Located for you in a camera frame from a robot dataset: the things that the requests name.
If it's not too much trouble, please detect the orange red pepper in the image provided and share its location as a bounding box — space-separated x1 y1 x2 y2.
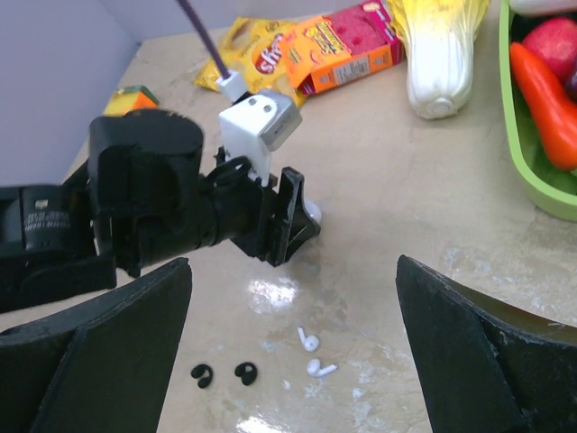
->
509 42 576 172

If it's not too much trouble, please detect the green plastic basket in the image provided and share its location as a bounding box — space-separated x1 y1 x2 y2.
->
499 1 576 222

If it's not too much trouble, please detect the orange pink snack box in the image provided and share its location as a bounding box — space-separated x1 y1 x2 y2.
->
279 1 405 97

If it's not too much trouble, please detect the red apple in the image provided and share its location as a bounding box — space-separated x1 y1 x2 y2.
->
522 17 576 85

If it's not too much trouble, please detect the white earbud charging case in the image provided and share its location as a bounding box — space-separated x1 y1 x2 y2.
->
304 198 322 225

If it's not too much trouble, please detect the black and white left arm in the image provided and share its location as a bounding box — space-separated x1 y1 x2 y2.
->
1 109 321 312

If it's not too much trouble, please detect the yellow white napa cabbage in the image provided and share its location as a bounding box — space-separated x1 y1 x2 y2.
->
389 0 490 120

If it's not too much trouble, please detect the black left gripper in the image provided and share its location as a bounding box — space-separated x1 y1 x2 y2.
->
211 147 321 266

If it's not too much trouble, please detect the black ear hook right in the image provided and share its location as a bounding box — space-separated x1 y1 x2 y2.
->
234 362 259 386

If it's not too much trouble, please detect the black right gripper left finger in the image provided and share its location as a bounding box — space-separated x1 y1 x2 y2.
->
1 258 192 432

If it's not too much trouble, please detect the orange yellow sponge pack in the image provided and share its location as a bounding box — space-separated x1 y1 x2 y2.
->
104 85 160 116

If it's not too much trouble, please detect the white earbud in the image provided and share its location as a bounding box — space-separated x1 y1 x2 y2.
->
298 327 320 353
307 358 337 378

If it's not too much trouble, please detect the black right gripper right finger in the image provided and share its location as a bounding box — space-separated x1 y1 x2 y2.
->
396 255 576 432

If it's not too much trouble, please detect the black ear hook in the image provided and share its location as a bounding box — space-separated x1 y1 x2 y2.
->
234 362 259 386
190 363 214 389

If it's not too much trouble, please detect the black ear hook left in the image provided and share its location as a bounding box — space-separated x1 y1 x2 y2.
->
190 363 214 389

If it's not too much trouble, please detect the yellow chips bag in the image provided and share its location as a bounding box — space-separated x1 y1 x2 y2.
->
218 17 307 107

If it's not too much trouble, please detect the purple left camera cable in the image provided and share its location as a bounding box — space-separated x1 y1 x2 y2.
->
176 0 232 81

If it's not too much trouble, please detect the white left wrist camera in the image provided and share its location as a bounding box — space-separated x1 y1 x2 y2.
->
217 70 302 187

